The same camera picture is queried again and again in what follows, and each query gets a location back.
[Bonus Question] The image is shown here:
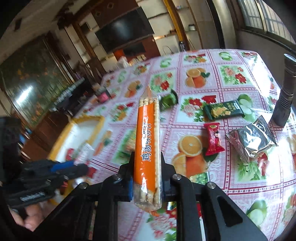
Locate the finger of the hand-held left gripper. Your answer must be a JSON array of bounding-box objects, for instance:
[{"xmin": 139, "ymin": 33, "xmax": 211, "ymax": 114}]
[
  {"xmin": 44, "ymin": 173, "xmax": 70, "ymax": 189},
  {"xmin": 50, "ymin": 161, "xmax": 90, "ymax": 179}
]

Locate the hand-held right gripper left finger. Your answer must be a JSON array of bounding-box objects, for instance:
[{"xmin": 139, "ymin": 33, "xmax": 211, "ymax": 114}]
[{"xmin": 35, "ymin": 152, "xmax": 137, "ymax": 241}]

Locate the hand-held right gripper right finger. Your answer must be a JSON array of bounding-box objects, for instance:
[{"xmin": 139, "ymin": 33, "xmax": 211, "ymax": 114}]
[{"xmin": 159, "ymin": 153, "xmax": 269, "ymax": 241}]

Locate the metal flashlight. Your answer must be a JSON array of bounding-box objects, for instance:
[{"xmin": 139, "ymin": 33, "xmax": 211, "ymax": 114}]
[{"xmin": 270, "ymin": 54, "xmax": 296, "ymax": 127}]

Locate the red snack packet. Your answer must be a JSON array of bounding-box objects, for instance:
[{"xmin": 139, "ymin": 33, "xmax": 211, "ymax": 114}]
[{"xmin": 203, "ymin": 123, "xmax": 225, "ymax": 156}]

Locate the person's left hand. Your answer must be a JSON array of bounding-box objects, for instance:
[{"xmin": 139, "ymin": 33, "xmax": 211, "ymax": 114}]
[{"xmin": 11, "ymin": 203, "xmax": 45, "ymax": 232}]

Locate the yellow cardboard box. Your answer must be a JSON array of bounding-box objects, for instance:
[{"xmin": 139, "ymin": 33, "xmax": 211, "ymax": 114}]
[{"xmin": 47, "ymin": 115, "xmax": 105, "ymax": 193}]

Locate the row of mahjong tiles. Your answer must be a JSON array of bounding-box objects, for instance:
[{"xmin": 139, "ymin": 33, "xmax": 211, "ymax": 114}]
[{"xmin": 57, "ymin": 78, "xmax": 86, "ymax": 103}]

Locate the barred window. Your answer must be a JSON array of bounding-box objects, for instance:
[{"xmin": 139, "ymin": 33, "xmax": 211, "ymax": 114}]
[{"xmin": 238, "ymin": 0, "xmax": 296, "ymax": 45}]

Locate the green snack packet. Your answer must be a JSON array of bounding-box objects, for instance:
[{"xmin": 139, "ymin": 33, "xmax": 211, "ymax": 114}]
[{"xmin": 159, "ymin": 89, "xmax": 179, "ymax": 112}]

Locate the black television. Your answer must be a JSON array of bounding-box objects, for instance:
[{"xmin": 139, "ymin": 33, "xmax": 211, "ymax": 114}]
[{"xmin": 94, "ymin": 6, "xmax": 155, "ymax": 53}]

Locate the orange cracker pack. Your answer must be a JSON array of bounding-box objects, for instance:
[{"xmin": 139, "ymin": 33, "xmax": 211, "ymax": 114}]
[{"xmin": 133, "ymin": 85, "xmax": 163, "ymax": 212}]

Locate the dark red jar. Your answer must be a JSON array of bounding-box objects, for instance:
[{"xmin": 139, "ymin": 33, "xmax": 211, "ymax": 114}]
[{"xmin": 97, "ymin": 90, "xmax": 111, "ymax": 103}]

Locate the flower wall painting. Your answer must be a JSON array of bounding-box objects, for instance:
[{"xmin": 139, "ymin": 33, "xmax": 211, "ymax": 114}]
[{"xmin": 0, "ymin": 38, "xmax": 71, "ymax": 127}]

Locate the tower air conditioner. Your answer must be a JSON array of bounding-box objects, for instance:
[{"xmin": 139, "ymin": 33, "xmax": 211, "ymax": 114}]
[{"xmin": 206, "ymin": 0, "xmax": 226, "ymax": 49}]

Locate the dark wooden chair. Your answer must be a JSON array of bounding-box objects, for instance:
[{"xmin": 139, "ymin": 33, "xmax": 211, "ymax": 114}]
[{"xmin": 85, "ymin": 55, "xmax": 107, "ymax": 78}]

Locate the silver foil snack packet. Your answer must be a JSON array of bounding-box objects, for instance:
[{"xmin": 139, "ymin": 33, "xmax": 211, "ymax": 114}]
[{"xmin": 225, "ymin": 115, "xmax": 278, "ymax": 163}]

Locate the dark green cracker packet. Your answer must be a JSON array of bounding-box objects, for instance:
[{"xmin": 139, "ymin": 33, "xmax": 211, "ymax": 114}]
[{"xmin": 203, "ymin": 100, "xmax": 245, "ymax": 121}]

